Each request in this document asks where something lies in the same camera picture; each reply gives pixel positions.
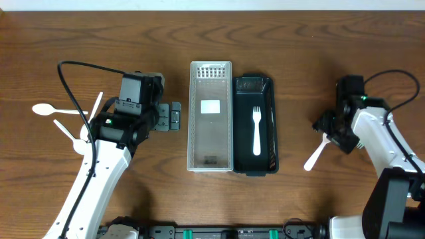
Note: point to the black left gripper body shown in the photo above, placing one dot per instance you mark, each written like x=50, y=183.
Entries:
x=164, y=124

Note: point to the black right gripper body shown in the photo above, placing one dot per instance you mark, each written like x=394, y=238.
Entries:
x=337, y=132

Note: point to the clear perforated plastic basket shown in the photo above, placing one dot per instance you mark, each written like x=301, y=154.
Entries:
x=210, y=126

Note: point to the white plastic spoon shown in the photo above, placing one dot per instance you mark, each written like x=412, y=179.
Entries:
x=315, y=155
x=44, y=109
x=79, y=145
x=84, y=130

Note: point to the white plastic fork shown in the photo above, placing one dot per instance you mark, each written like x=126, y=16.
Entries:
x=360, y=145
x=256, y=116

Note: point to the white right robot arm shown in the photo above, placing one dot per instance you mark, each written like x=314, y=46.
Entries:
x=395, y=209

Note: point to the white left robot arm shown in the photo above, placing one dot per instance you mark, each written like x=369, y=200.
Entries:
x=83, y=210

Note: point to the dark green plastic basket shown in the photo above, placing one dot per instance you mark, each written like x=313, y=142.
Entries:
x=251, y=90

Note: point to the white plastic spoon upright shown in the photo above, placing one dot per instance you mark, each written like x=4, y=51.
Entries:
x=84, y=130

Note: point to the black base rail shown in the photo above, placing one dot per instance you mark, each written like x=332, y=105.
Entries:
x=225, y=232

